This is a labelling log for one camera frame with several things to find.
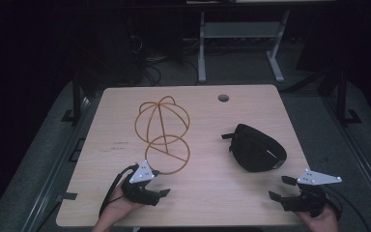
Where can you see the grey table grommet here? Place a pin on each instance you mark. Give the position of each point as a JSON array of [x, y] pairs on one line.
[[223, 98]]

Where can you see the black tape strip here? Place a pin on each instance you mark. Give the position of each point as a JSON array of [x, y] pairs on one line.
[[67, 196]]

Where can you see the black pouch bag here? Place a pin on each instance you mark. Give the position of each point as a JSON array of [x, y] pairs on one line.
[[254, 150]]

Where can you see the person's right hand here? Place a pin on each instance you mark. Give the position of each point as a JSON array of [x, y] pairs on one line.
[[322, 222]]

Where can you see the person's left hand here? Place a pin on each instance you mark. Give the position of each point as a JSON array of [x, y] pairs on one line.
[[114, 209]]

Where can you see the aluminium frame rail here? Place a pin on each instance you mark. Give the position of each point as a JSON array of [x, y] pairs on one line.
[[360, 158], [54, 174]]

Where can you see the grey metal stand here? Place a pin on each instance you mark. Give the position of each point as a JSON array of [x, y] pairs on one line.
[[238, 29]]

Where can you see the black stand post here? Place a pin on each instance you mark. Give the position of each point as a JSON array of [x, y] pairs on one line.
[[76, 96], [342, 96]]

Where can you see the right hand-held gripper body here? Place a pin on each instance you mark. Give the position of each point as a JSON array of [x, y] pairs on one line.
[[317, 177]]

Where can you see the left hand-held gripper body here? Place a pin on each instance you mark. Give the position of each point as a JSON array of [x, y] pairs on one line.
[[141, 175]]

